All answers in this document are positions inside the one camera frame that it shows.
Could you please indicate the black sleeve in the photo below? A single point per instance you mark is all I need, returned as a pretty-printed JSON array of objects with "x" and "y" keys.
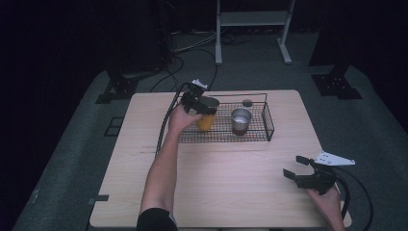
[{"x": 156, "y": 221}]

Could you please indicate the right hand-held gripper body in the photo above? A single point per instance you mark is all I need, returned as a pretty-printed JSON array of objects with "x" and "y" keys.
[{"x": 319, "y": 181}]

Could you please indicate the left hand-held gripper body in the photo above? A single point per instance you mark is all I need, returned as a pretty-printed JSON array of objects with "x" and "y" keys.
[{"x": 191, "y": 96}]

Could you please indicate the person's left hand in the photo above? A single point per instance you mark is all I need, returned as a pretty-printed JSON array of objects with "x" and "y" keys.
[{"x": 179, "y": 120}]

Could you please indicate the silver metal cup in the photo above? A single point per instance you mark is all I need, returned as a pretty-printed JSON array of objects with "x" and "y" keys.
[{"x": 240, "y": 123}]

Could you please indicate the white metal desk frame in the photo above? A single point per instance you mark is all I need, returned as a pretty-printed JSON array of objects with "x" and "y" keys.
[{"x": 253, "y": 17}]

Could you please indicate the dark tape strip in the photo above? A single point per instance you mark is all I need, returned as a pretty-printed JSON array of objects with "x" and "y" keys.
[{"x": 99, "y": 199}]

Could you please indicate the black stand with base plate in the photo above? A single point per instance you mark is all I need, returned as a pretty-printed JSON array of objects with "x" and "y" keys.
[
  {"x": 120, "y": 85},
  {"x": 336, "y": 85}
]

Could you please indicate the person's right hand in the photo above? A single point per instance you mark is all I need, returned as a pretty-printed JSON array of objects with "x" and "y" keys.
[{"x": 325, "y": 203}]

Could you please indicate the black tape rectangle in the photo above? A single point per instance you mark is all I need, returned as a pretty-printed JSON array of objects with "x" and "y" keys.
[{"x": 110, "y": 126}]

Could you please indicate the small dark round knob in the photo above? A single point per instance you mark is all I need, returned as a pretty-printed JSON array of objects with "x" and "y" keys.
[{"x": 247, "y": 103}]

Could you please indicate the grey floor tape strip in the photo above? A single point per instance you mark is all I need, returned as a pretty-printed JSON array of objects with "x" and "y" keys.
[{"x": 34, "y": 195}]

